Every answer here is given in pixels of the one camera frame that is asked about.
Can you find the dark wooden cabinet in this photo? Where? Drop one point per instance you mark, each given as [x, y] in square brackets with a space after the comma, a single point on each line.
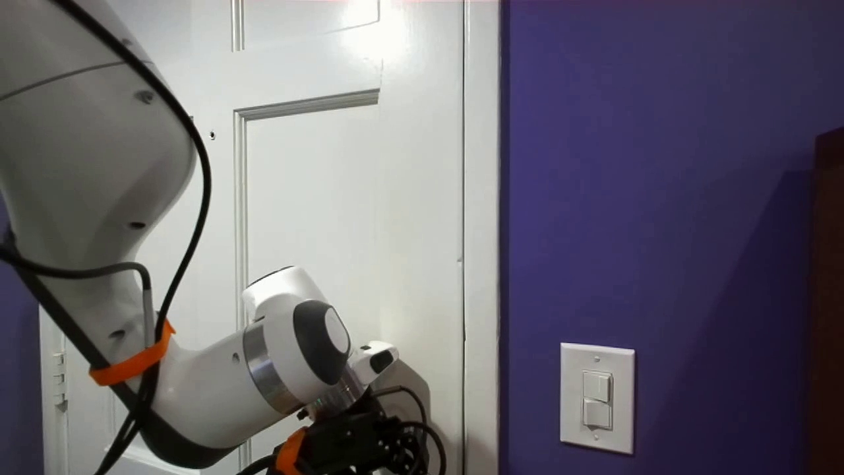
[828, 308]

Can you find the white door hinge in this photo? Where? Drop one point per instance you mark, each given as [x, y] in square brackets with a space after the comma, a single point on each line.
[59, 382]

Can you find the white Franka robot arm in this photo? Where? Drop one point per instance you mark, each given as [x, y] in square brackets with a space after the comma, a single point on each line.
[94, 159]

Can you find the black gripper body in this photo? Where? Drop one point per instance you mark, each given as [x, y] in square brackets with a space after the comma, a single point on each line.
[350, 444]

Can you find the white light switch plate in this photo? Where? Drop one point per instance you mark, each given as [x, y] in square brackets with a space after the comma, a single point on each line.
[596, 396]

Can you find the white panelled door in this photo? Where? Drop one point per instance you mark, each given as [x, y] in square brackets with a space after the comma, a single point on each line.
[350, 221]
[481, 265]

